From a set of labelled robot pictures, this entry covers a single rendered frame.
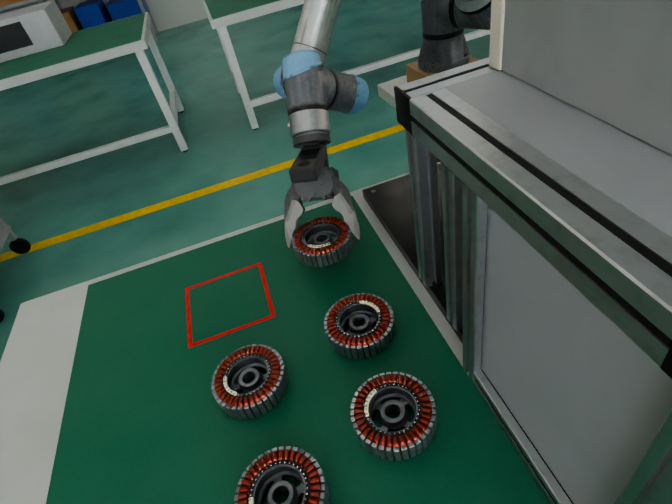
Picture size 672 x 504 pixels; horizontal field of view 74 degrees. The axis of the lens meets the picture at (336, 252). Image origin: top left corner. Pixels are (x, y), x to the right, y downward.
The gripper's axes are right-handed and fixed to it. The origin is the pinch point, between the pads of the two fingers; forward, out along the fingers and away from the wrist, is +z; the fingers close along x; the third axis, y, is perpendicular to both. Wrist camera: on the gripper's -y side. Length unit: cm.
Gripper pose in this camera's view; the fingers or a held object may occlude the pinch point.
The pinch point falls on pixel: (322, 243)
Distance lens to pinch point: 83.4
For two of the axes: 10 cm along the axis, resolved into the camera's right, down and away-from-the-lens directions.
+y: 1.7, -0.7, 9.8
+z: 1.3, 9.9, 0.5
